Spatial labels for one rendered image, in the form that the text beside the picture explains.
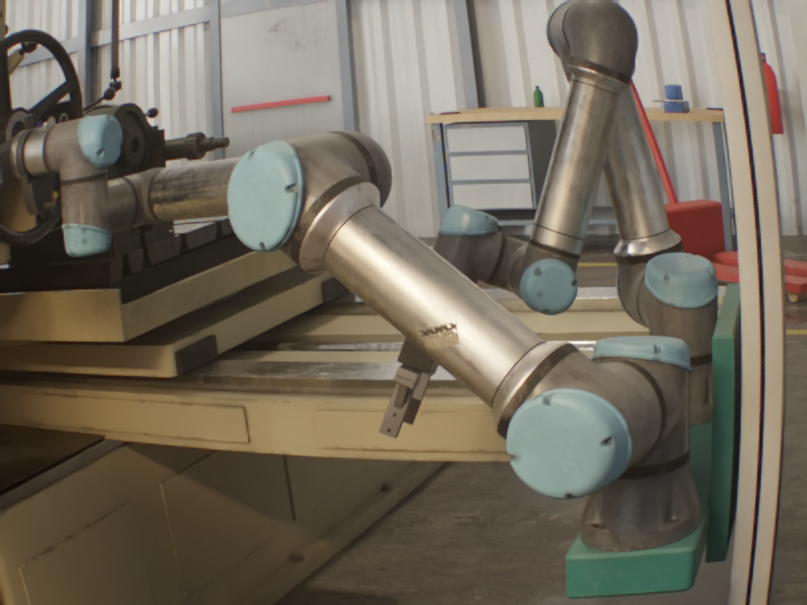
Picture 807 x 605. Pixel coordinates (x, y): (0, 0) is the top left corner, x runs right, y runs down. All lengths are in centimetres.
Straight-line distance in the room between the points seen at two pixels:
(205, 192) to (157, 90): 886
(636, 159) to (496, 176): 656
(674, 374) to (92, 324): 137
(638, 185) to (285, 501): 177
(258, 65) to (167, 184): 825
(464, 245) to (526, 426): 69
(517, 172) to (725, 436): 701
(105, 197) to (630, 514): 81
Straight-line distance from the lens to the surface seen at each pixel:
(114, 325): 251
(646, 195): 206
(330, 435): 254
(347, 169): 150
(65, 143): 179
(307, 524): 368
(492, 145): 857
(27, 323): 266
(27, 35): 210
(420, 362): 199
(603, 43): 190
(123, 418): 277
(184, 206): 180
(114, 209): 181
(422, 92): 962
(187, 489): 309
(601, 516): 152
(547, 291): 188
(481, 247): 201
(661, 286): 194
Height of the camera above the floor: 131
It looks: 11 degrees down
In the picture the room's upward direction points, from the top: 5 degrees counter-clockwise
